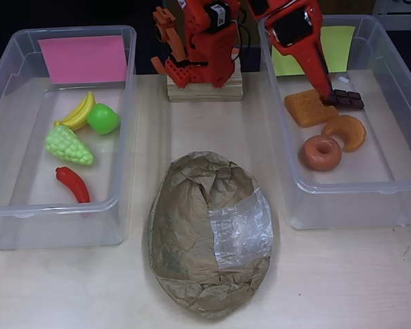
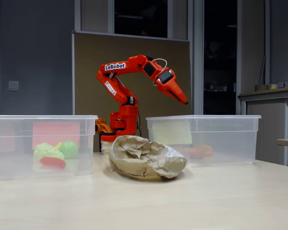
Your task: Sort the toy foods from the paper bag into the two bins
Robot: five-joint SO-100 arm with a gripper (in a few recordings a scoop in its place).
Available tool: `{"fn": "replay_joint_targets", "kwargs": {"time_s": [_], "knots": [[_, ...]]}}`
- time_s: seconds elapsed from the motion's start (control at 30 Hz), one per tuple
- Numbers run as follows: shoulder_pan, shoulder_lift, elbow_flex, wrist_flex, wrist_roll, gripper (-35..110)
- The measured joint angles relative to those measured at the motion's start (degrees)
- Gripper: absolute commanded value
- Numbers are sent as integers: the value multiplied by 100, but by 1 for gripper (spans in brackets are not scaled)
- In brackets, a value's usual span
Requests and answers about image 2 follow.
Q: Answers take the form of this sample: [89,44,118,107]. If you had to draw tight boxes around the white servo wire loop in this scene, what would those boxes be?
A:
[151,58,168,70]

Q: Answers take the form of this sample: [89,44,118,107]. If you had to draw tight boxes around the green toy apple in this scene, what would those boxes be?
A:
[59,140,79,159]

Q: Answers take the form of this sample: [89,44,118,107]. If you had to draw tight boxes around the yellow-green sticky note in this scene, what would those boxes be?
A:
[152,121,192,145]

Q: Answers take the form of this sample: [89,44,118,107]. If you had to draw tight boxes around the light green toy grapes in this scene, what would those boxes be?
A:
[33,142,65,161]

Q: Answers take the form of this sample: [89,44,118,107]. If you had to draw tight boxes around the clear plastic bin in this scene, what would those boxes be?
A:
[0,115,98,181]
[145,115,262,168]

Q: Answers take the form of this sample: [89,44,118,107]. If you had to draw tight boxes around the plywood base block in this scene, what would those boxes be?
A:
[100,140,115,154]

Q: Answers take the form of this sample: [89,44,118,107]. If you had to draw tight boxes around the orange clamp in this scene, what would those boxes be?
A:
[95,117,114,135]

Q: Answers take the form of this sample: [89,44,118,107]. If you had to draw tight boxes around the red toy chili pepper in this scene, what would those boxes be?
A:
[39,157,67,169]

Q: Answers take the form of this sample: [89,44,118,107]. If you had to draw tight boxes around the black power cable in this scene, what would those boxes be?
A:
[136,111,143,138]

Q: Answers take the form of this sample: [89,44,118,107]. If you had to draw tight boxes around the brown pinboard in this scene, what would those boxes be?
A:
[71,30,192,153]

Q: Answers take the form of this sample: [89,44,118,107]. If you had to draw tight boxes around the crumpled brown paper bag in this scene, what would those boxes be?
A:
[108,135,188,179]

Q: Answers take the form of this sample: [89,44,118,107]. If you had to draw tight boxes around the grey cabinet with counter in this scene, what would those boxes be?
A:
[238,86,288,167]

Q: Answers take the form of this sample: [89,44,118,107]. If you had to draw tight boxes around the orange toy croissant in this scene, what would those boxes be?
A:
[194,144,213,156]

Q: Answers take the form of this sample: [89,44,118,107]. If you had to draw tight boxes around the pink sticky note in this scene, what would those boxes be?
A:
[32,121,81,150]

